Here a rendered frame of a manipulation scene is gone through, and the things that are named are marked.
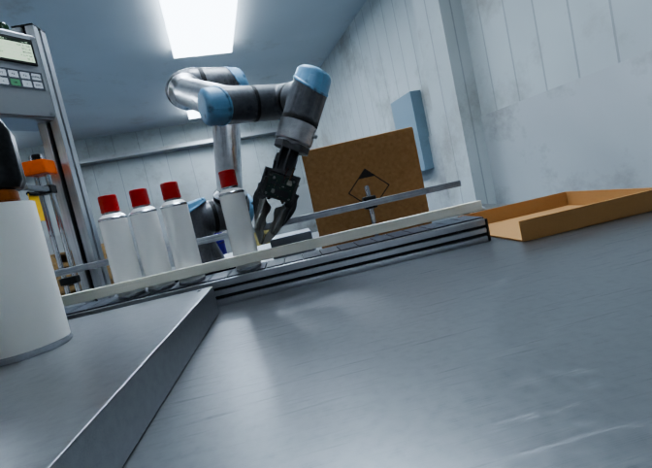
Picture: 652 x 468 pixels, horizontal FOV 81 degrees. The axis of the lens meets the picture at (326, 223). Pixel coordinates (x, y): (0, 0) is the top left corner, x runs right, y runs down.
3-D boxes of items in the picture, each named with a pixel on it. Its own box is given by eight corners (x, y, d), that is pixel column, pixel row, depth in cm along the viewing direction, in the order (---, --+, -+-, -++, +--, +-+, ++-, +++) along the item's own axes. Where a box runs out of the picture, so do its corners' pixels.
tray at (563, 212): (523, 242, 71) (519, 220, 71) (460, 231, 97) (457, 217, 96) (668, 207, 73) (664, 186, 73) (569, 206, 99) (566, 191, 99)
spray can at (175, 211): (176, 287, 75) (150, 184, 73) (183, 282, 80) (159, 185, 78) (203, 281, 75) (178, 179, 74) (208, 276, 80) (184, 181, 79)
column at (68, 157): (89, 319, 88) (10, 25, 83) (99, 314, 92) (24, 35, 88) (110, 315, 88) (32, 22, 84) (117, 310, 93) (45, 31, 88)
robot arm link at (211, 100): (149, 67, 107) (205, 77, 70) (189, 66, 113) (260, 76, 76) (156, 110, 112) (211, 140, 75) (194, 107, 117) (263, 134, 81)
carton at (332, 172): (322, 250, 103) (300, 151, 101) (326, 239, 127) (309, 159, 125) (433, 227, 101) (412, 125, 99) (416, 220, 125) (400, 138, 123)
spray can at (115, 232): (114, 301, 74) (85, 198, 73) (124, 295, 79) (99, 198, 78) (141, 295, 74) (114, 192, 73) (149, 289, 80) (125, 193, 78)
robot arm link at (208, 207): (175, 244, 131) (165, 205, 130) (213, 234, 138) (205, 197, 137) (181, 244, 121) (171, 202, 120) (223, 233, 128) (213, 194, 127)
